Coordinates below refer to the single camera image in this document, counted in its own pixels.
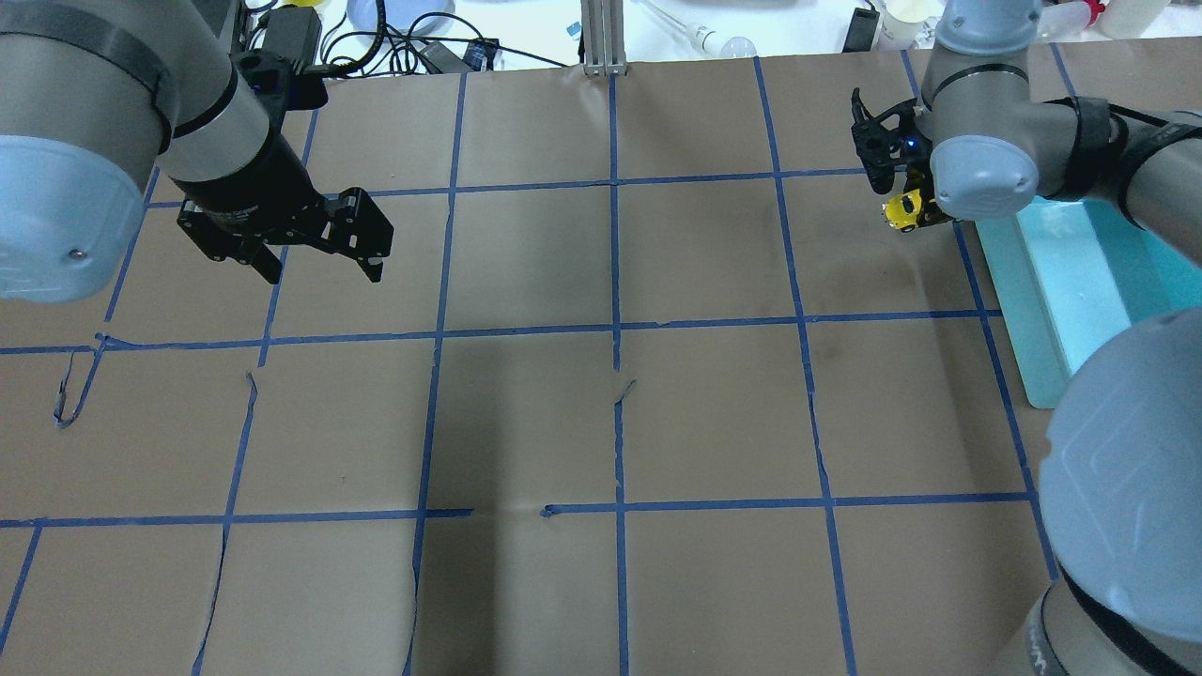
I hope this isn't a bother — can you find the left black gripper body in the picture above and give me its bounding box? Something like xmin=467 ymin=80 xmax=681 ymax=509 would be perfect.
xmin=177 ymin=141 xmax=325 ymax=261

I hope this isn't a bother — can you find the yellow beetle toy car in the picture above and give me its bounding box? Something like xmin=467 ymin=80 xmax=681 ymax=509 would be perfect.
xmin=883 ymin=188 xmax=926 ymax=235

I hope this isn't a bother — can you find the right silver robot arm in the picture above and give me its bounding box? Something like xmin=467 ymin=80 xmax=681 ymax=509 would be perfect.
xmin=918 ymin=1 xmax=1200 ymax=675

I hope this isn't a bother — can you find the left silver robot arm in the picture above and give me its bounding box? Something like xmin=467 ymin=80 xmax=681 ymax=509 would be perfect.
xmin=1 ymin=1 xmax=394 ymax=303

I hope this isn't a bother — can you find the teal plastic bin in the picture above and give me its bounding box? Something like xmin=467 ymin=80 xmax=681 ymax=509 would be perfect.
xmin=976 ymin=198 xmax=1201 ymax=409

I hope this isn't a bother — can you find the black power adapter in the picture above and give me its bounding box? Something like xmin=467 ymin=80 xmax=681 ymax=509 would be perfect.
xmin=258 ymin=5 xmax=321 ymax=69

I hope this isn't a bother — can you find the blue plastic plate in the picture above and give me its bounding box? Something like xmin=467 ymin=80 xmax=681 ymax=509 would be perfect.
xmin=345 ymin=0 xmax=456 ymax=36

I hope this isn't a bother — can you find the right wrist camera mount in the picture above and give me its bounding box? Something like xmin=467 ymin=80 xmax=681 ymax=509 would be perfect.
xmin=851 ymin=88 xmax=932 ymax=195

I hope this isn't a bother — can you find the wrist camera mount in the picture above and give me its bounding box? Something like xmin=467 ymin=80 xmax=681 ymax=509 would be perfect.
xmin=231 ymin=51 xmax=328 ymax=128
xmin=851 ymin=88 xmax=932 ymax=195

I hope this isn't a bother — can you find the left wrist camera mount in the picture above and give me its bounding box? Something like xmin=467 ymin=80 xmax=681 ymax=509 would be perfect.
xmin=231 ymin=51 xmax=328 ymax=128

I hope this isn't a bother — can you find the aluminium frame post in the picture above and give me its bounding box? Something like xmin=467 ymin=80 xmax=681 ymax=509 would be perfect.
xmin=581 ymin=0 xmax=627 ymax=78

